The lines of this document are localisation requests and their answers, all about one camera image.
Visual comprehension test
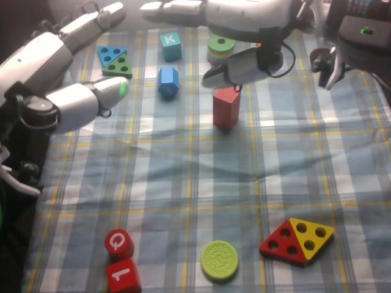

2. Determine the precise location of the blue hexagon block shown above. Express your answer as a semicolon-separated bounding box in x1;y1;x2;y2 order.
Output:
157;66;180;99

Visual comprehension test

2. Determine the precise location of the red cylinder with letter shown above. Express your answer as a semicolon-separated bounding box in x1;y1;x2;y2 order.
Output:
104;228;135;262

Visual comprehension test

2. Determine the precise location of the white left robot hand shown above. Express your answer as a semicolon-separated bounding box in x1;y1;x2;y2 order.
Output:
0;1;130;134

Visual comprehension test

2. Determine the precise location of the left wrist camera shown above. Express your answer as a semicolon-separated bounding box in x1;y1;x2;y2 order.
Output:
0;161;42;196

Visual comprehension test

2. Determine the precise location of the white backdrop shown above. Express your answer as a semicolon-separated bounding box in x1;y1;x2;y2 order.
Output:
45;0;306;34

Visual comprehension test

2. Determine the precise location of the yellow triangle block with holes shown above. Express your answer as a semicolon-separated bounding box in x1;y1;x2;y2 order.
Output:
288;217;335;263

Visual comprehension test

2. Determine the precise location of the green triangle block with holes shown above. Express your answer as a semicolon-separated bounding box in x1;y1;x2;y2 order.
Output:
101;54;134;79

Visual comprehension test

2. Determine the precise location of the red wooden block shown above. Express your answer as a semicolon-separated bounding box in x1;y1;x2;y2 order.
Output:
212;87;242;131

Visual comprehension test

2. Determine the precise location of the yellow wooden ring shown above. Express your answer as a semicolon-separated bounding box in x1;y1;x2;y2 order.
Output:
206;48;236;59

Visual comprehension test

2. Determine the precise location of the teal letter cube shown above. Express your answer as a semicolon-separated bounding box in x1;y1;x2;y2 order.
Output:
159;32;183;62

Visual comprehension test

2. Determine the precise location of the blue plaid tablecloth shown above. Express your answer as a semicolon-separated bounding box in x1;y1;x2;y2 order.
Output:
23;27;391;293

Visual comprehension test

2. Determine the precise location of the red cube with numeral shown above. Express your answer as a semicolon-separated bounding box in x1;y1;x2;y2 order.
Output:
105;258;143;293

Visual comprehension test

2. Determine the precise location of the blue triangle block with holes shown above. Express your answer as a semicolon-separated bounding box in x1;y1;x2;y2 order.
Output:
97;45;128;67

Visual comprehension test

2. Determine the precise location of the red wooden ring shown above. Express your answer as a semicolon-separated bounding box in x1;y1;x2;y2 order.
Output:
208;56;230;67

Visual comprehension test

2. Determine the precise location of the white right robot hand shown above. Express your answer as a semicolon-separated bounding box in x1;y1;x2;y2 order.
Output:
142;0;299;93

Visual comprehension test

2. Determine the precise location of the dark brown toy cookie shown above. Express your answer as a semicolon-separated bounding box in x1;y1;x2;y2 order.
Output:
309;47;334;65

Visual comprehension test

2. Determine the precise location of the lime green toy cookie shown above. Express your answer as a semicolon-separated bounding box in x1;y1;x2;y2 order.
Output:
200;240;239;284

